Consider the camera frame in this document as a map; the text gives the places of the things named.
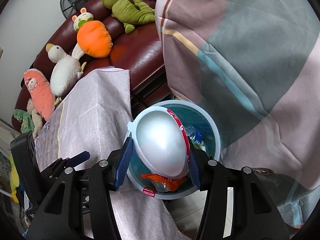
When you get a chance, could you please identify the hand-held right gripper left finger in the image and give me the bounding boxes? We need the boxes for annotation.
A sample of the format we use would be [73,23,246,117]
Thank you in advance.
[25,137,135,240]

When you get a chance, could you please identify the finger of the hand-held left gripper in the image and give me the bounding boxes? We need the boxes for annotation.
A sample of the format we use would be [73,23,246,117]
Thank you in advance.
[40,151,91,181]

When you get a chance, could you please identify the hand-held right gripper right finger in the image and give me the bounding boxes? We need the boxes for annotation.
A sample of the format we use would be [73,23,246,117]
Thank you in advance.
[187,146,290,240]

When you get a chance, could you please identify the red orange wrapper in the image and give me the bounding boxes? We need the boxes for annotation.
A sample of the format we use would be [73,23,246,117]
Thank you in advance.
[141,172,187,192]

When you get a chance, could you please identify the plastic water bottle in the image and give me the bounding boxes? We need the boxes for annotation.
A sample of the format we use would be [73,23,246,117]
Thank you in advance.
[185,126,208,148]

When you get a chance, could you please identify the white plastic bowl red rim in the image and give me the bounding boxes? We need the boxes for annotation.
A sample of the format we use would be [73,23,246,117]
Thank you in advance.
[127,106,192,180]

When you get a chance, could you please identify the blue plastic bin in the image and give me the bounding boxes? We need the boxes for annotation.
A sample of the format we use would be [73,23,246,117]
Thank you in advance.
[124,100,222,200]

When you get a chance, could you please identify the yellow plush toy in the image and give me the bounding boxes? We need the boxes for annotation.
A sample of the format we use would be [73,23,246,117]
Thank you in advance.
[9,155,20,203]

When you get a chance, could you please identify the light green dinosaur plush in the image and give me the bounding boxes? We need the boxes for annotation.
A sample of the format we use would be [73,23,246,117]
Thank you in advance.
[13,109,35,134]

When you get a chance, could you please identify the beige doll plush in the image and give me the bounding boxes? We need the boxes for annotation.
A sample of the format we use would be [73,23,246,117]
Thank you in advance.
[26,99,44,139]

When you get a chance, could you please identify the lilac printed tablecloth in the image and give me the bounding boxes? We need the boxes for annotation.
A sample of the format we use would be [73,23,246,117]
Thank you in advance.
[34,66,190,240]

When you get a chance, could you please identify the pink carrot plush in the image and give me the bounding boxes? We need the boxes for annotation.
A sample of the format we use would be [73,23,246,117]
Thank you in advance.
[23,68,56,122]

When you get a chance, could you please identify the white duck plush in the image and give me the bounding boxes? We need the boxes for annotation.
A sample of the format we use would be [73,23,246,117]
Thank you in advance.
[46,44,87,105]

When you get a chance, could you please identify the dark red leather sofa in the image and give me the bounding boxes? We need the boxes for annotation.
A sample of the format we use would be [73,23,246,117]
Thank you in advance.
[12,0,173,130]

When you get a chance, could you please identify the orange carrot rabbit plush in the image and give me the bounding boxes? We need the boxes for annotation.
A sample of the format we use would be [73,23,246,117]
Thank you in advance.
[71,7,113,60]

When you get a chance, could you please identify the plaid blanket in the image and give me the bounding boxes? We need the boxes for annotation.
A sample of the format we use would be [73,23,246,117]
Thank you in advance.
[155,0,320,230]

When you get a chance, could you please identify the olive green dinosaur plush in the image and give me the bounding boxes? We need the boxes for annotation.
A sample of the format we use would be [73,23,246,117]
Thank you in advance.
[101,0,157,34]

